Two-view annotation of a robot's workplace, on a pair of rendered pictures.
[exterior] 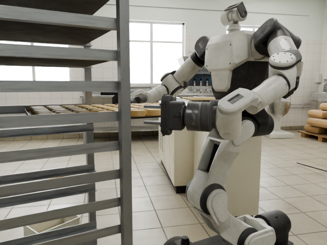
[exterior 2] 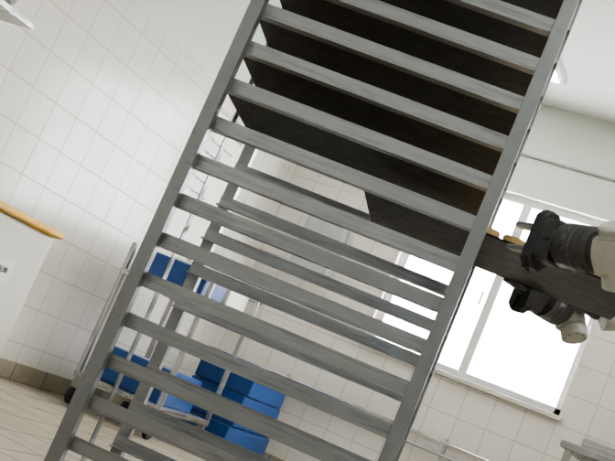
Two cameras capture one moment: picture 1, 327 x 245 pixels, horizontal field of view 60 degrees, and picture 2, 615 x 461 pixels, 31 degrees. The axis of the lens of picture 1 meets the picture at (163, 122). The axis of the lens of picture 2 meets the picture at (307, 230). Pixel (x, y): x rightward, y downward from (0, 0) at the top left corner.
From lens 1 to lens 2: 157 cm
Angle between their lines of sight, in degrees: 41
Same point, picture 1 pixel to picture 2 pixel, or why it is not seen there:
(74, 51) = (451, 120)
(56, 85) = (411, 152)
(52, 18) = (443, 76)
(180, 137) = not seen: outside the picture
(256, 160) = not seen: outside the picture
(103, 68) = not seen: outside the picture
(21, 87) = (372, 140)
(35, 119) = (371, 181)
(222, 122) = (598, 251)
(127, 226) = (415, 381)
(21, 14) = (410, 63)
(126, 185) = (440, 318)
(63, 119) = (401, 195)
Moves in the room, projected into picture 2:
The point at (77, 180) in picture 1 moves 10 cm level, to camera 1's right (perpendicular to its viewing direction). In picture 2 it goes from (382, 281) to (422, 294)
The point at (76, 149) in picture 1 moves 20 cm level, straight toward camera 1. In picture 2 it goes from (398, 240) to (378, 213)
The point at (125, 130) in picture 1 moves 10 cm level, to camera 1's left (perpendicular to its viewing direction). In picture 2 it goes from (472, 239) to (431, 228)
